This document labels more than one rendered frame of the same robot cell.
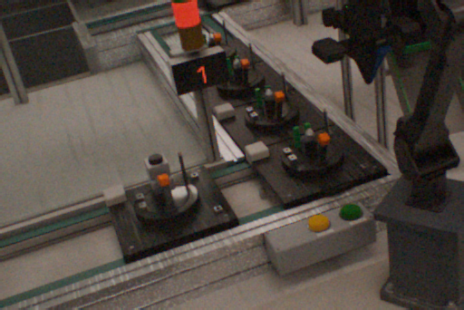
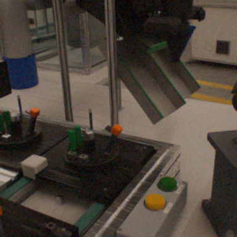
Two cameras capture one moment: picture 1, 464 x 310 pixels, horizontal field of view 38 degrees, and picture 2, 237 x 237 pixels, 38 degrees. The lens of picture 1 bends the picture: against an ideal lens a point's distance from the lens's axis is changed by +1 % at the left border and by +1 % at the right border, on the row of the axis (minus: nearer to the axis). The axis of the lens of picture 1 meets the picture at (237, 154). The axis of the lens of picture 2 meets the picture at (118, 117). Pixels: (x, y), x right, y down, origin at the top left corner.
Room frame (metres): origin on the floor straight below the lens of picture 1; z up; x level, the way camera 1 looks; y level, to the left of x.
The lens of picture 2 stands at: (0.72, 0.33, 1.42)
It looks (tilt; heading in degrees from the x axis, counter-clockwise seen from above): 24 degrees down; 314
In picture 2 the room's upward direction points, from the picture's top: 2 degrees counter-clockwise
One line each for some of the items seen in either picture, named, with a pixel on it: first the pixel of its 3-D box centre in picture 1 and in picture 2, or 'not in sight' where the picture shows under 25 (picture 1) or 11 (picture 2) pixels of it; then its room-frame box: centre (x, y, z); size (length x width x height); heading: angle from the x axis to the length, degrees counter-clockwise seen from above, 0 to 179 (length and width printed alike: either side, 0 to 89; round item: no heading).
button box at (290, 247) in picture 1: (320, 237); (155, 215); (1.06, -0.13, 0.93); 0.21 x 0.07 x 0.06; 104
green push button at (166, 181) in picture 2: (351, 213); (167, 184); (1.08, -0.20, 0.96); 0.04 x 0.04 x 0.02
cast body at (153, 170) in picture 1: (157, 169); not in sight; (1.22, 0.17, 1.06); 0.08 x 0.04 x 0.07; 14
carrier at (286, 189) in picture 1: (310, 144); (89, 142); (1.29, -0.16, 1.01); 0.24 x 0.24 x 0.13; 14
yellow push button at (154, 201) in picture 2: (318, 224); (155, 203); (1.06, -0.13, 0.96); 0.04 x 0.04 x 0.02
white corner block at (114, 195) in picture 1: (115, 198); not in sight; (1.28, 0.28, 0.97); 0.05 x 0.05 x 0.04; 14
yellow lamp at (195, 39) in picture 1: (190, 34); not in sight; (1.36, 0.05, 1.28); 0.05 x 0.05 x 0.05
